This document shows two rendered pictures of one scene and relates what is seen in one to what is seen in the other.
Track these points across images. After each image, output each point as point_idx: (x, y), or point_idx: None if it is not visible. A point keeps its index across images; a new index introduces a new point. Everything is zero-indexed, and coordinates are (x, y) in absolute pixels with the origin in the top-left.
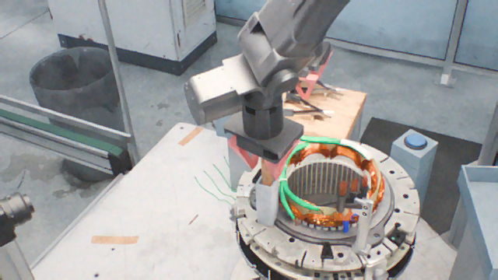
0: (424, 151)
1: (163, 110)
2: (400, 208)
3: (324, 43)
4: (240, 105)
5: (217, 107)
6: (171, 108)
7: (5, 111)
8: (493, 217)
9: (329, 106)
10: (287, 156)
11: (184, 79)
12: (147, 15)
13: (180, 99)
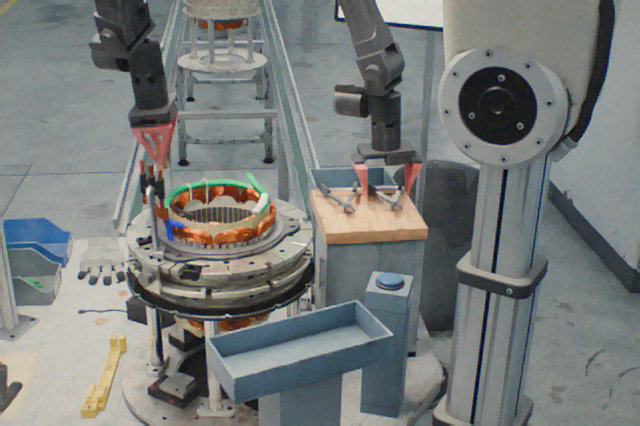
0: (380, 290)
1: (559, 311)
2: (230, 263)
3: (408, 148)
4: (114, 61)
5: (101, 55)
6: (571, 315)
7: (300, 156)
8: (313, 352)
9: (375, 215)
10: (161, 142)
11: (629, 299)
12: (626, 192)
13: (593, 313)
